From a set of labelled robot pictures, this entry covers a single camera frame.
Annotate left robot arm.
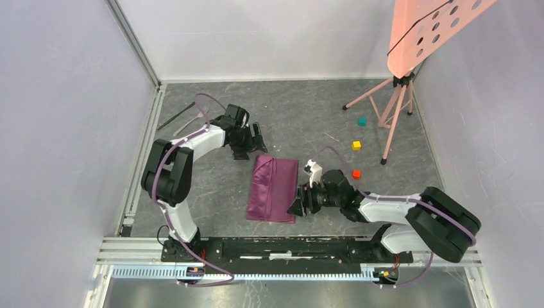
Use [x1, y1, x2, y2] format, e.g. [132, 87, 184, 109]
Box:
[140, 104, 268, 262]

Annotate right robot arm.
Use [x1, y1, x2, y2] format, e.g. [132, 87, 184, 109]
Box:
[287, 169, 482, 263]

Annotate purple cloth napkin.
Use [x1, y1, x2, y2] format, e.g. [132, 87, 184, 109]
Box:
[246, 155, 299, 224]

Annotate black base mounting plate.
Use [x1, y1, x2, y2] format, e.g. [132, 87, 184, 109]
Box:
[160, 236, 414, 275]

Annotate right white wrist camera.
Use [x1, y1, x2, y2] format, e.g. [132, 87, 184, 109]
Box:
[303, 159, 323, 188]

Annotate black knife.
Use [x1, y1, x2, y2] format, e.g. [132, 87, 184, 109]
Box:
[157, 101, 196, 131]

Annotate pink music stand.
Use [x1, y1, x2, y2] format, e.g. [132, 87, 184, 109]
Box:
[342, 0, 496, 165]

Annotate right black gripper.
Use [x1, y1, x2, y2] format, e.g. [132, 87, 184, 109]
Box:
[287, 178, 343, 217]

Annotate aluminium frame rail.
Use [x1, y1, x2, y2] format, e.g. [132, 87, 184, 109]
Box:
[106, 1, 164, 237]

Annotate silver fork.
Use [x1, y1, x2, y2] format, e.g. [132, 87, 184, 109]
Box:
[172, 107, 208, 137]

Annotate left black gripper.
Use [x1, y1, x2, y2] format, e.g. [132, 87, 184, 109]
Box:
[229, 123, 268, 161]

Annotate red orange cube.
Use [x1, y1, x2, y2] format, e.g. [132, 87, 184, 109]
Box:
[352, 169, 362, 180]

